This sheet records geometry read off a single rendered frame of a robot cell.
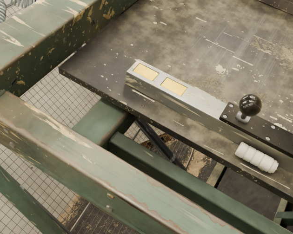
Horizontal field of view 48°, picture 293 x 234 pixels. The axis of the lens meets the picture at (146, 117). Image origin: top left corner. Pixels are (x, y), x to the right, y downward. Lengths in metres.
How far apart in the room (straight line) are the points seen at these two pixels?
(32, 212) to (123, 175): 0.69
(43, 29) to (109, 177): 0.34
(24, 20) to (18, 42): 0.07
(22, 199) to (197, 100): 0.71
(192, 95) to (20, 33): 0.37
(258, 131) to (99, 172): 0.32
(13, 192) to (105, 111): 0.54
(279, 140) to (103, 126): 0.36
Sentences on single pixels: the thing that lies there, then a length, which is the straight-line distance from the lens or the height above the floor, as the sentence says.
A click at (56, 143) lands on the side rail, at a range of 0.60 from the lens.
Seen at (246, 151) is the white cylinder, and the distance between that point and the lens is 0.67.
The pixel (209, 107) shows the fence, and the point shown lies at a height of 1.52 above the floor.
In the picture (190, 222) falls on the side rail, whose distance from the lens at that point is 0.55.
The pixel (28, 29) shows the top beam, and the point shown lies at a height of 1.86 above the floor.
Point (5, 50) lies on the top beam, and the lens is 0.70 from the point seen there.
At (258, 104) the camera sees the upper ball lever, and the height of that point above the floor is 1.52.
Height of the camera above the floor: 1.77
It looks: 16 degrees down
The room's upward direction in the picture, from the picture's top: 40 degrees counter-clockwise
